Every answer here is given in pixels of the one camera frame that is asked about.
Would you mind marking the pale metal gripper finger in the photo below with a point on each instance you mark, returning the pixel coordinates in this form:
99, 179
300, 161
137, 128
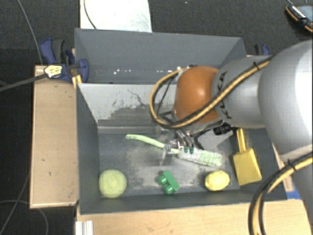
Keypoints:
166, 157
176, 144

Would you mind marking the green and white bottle brush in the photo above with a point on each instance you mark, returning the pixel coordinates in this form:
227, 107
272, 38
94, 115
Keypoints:
205, 157

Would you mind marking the green toy brick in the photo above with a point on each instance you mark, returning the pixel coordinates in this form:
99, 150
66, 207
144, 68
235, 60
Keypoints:
170, 181

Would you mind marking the yellow toy lemon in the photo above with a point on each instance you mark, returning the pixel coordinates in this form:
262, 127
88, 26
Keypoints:
217, 180

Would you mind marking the yellow-green ball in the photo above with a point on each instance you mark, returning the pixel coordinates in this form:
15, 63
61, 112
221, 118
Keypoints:
112, 183

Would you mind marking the yellow toy scoop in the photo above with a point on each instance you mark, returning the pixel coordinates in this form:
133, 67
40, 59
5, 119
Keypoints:
247, 166

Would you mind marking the grey metal bin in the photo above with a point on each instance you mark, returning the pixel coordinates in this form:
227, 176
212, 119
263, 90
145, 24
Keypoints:
117, 55

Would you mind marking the pale wood board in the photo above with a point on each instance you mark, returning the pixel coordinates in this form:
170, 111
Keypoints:
53, 141

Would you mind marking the black cylinder on white bracket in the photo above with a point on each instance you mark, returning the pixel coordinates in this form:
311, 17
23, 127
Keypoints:
221, 129

